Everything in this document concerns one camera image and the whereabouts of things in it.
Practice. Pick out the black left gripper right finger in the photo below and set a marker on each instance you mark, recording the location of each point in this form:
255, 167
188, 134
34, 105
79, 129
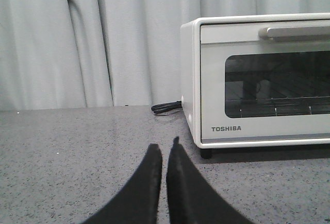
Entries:
191, 199

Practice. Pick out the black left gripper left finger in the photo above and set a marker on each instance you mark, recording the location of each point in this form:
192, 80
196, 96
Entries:
137, 201

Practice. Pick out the toaster oven glass door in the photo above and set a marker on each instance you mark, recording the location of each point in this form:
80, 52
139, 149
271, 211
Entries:
262, 61

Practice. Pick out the white Toshiba toaster oven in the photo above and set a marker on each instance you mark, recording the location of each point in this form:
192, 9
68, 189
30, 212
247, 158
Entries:
190, 46

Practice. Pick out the grey curtain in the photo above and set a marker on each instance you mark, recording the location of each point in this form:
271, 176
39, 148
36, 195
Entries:
98, 53

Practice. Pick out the metal wire oven rack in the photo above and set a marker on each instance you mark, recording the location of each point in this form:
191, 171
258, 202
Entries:
276, 107

